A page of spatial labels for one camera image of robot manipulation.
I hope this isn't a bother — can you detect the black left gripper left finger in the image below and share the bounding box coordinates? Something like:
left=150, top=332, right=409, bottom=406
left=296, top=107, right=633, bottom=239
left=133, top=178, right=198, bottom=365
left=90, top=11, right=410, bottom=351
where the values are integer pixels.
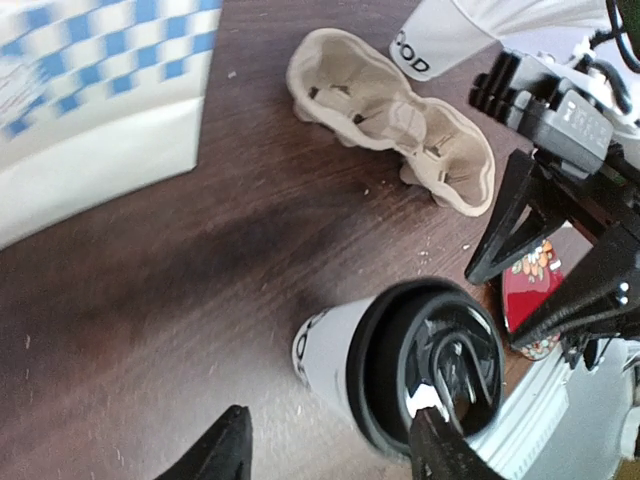
left=156, top=405, right=252, bottom=480

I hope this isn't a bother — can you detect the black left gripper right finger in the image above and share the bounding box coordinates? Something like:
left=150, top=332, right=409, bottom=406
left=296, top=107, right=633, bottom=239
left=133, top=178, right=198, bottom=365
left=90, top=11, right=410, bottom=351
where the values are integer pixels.
left=409, top=407, right=495, bottom=480

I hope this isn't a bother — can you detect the blue checkered paper bag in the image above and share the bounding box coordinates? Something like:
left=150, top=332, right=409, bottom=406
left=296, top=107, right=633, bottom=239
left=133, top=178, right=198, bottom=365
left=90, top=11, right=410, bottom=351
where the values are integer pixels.
left=1, top=0, right=222, bottom=246

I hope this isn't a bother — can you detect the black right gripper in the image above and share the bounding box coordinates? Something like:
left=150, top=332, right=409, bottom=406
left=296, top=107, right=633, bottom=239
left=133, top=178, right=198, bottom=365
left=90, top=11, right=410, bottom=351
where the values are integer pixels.
left=465, top=144, right=639, bottom=349

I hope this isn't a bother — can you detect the white cup holding straws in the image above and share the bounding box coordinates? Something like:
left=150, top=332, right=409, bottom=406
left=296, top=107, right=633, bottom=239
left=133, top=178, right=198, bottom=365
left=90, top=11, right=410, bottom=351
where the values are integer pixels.
left=389, top=0, right=499, bottom=82

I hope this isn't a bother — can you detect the black plastic cup lid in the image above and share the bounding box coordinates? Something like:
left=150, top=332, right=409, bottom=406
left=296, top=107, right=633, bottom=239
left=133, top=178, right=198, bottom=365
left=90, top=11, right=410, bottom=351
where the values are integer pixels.
left=345, top=277, right=504, bottom=458

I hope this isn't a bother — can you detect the brown pulp cup carrier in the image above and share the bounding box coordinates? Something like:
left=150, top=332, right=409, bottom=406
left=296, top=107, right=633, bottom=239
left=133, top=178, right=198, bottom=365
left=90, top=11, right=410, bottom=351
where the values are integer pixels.
left=286, top=28, right=495, bottom=217

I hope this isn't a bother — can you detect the red floral plate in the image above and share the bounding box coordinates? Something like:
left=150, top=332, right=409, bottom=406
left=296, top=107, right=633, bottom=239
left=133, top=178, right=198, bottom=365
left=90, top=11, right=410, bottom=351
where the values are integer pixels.
left=501, top=239, right=564, bottom=334

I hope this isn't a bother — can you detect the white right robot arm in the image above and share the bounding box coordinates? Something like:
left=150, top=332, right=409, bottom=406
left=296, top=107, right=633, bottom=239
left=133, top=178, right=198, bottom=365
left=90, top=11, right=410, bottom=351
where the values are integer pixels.
left=465, top=1, right=639, bottom=357

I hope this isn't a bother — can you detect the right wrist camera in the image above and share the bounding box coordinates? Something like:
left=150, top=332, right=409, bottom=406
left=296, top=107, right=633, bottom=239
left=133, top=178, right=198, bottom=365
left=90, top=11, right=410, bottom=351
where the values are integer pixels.
left=469, top=50, right=613, bottom=179

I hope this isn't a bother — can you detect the white paper coffee cup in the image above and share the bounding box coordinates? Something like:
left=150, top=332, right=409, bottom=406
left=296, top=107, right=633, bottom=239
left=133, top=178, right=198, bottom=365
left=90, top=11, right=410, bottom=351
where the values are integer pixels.
left=291, top=297, right=374, bottom=423

